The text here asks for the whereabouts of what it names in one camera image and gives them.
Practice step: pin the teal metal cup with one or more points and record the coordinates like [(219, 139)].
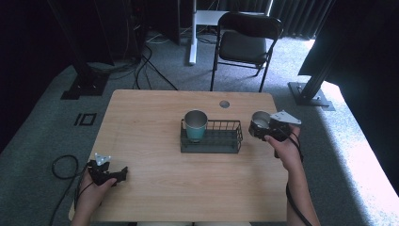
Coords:
[(195, 127)]

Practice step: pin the black metal stand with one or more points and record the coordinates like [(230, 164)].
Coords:
[(310, 91), (84, 78)]

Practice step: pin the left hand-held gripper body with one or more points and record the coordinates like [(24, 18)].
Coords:
[(99, 171)]

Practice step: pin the black metal cup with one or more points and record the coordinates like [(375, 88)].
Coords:
[(260, 122)]

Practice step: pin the person's right hand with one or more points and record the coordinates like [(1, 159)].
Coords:
[(284, 150)]

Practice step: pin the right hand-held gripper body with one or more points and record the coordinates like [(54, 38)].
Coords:
[(284, 124)]

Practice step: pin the black folding chair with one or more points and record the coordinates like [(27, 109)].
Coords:
[(244, 47)]

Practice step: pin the person's left hand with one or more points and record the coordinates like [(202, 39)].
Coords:
[(92, 193)]

